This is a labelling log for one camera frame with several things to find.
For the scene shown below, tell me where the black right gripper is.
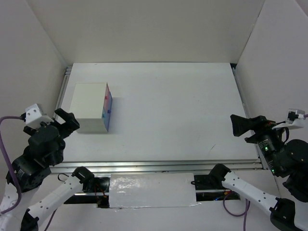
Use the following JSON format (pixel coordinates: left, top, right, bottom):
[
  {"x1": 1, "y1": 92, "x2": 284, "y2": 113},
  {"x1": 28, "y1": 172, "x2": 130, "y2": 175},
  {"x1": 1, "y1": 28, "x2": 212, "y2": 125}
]
[{"x1": 229, "y1": 112, "x2": 288, "y2": 173}]

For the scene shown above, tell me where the light blue drawer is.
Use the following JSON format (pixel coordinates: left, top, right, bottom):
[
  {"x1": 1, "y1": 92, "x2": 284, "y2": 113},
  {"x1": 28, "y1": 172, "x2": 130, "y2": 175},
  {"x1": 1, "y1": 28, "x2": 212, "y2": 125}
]
[{"x1": 102, "y1": 108, "x2": 110, "y2": 131}]

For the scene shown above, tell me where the pink drawer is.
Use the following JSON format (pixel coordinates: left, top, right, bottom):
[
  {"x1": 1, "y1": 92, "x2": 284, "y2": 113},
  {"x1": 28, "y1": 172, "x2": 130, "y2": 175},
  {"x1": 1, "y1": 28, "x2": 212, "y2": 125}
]
[{"x1": 103, "y1": 83, "x2": 110, "y2": 112}]

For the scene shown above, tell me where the purple blue drawer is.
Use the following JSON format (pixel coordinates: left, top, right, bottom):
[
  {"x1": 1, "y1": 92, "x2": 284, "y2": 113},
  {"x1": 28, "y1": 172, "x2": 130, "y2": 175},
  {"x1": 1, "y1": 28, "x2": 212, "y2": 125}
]
[{"x1": 108, "y1": 93, "x2": 113, "y2": 117}]

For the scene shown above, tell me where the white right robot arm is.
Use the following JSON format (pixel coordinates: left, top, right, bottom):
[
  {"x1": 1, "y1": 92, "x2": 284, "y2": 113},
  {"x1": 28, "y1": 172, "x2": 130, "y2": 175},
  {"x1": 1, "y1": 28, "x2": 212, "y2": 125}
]
[{"x1": 209, "y1": 110, "x2": 308, "y2": 231}]

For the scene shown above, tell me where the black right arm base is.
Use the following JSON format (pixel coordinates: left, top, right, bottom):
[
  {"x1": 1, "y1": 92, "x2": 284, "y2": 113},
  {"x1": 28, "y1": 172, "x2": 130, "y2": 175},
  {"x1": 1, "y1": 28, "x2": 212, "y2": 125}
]
[{"x1": 191, "y1": 174, "x2": 231, "y2": 191}]

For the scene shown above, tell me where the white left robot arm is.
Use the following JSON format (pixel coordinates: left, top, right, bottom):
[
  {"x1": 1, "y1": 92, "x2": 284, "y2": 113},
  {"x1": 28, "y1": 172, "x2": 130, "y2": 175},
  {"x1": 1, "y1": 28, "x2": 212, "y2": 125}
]
[{"x1": 0, "y1": 104, "x2": 95, "y2": 231}]

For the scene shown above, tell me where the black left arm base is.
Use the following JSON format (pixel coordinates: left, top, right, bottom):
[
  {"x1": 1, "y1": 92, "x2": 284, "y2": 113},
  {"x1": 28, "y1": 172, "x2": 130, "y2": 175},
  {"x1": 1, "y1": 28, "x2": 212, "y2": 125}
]
[{"x1": 64, "y1": 177, "x2": 110, "y2": 208}]

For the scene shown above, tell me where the white drawer cabinet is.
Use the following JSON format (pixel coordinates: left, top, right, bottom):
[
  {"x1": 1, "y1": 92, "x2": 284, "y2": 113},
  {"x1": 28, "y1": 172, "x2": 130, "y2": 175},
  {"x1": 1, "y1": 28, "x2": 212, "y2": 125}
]
[{"x1": 69, "y1": 82, "x2": 107, "y2": 134}]

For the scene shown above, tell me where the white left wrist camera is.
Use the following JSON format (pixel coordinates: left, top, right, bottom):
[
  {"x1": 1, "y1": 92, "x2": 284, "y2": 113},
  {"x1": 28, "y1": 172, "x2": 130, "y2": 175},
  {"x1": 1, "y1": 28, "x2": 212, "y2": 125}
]
[{"x1": 21, "y1": 103, "x2": 54, "y2": 129}]

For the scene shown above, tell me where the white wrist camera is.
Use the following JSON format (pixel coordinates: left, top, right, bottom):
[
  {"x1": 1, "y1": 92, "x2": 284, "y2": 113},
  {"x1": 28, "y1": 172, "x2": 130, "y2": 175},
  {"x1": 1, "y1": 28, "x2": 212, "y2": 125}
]
[
  {"x1": 21, "y1": 103, "x2": 54, "y2": 129},
  {"x1": 272, "y1": 109, "x2": 308, "y2": 130}
]

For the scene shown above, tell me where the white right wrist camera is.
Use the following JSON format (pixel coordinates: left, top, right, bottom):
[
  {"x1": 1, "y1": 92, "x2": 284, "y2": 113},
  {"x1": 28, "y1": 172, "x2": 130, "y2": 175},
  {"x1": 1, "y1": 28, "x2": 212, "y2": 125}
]
[{"x1": 272, "y1": 109, "x2": 308, "y2": 130}]

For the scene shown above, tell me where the aluminium frame rail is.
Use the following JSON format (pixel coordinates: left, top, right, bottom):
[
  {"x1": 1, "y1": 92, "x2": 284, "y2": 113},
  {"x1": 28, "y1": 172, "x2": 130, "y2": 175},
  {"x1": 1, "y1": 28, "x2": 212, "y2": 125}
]
[{"x1": 51, "y1": 159, "x2": 263, "y2": 175}]

